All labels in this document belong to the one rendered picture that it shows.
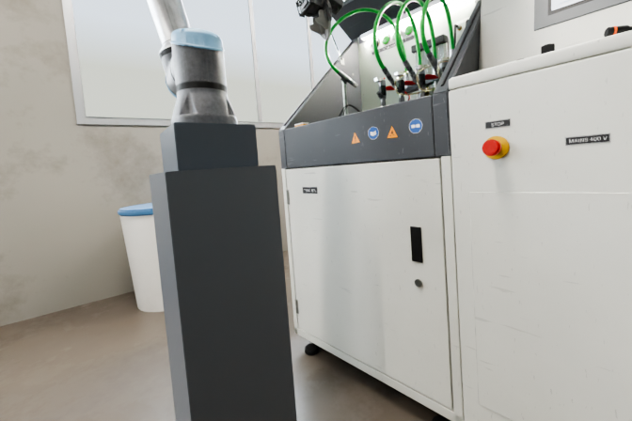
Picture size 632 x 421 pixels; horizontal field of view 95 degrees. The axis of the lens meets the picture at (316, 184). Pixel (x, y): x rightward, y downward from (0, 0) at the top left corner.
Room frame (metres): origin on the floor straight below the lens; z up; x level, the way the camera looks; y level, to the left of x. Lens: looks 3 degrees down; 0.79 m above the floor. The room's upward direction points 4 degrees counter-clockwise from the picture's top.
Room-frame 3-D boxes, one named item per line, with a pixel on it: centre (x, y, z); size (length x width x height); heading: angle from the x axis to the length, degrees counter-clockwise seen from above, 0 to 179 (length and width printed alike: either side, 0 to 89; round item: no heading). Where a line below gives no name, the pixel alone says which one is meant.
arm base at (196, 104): (0.72, 0.26, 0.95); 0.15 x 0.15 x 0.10
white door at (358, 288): (0.99, -0.10, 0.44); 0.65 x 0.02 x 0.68; 44
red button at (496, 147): (0.64, -0.39, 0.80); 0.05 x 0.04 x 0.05; 44
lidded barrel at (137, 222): (1.90, 1.00, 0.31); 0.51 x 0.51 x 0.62
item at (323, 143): (1.00, -0.12, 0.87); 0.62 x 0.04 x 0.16; 44
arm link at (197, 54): (0.73, 0.26, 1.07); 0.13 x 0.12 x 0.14; 32
